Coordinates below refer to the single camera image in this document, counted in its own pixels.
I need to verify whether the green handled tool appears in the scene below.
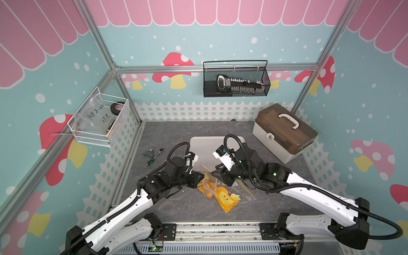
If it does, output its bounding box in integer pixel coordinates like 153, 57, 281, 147
143, 148, 165, 166

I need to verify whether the labelled clear plastic bag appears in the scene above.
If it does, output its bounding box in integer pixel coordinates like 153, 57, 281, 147
73, 93, 115, 136

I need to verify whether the ziploc bag with yellow snack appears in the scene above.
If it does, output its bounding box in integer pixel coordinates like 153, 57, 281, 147
215, 180, 256, 214

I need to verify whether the white wire basket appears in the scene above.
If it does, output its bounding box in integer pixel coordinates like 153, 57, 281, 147
67, 88, 130, 148

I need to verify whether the clear ziploc bag of cookies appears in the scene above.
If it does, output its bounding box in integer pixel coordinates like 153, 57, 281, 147
197, 164, 218, 199

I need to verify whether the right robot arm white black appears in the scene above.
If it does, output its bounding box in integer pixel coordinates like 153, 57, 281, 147
211, 134, 403, 250

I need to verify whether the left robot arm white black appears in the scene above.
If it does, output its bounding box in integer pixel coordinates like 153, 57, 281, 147
62, 142, 204, 255

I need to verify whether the black wire mesh basket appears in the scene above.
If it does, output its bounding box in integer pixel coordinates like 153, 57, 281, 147
203, 60, 271, 97

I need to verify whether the white plastic tray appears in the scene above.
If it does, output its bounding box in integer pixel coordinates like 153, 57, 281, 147
188, 136, 246, 174

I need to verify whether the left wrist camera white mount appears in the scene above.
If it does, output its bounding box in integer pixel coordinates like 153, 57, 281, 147
184, 152, 199, 170

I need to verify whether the white box brown lid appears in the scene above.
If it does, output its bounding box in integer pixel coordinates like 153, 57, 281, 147
252, 103, 318, 164

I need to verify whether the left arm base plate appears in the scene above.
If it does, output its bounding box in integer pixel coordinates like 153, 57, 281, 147
148, 224, 177, 241

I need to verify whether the socket set in basket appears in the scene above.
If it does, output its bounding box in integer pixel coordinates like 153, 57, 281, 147
216, 75, 265, 95

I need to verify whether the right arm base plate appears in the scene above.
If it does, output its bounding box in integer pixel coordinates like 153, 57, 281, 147
259, 223, 302, 241

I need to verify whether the black tape roll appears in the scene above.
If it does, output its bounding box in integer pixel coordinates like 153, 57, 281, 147
110, 102, 125, 116

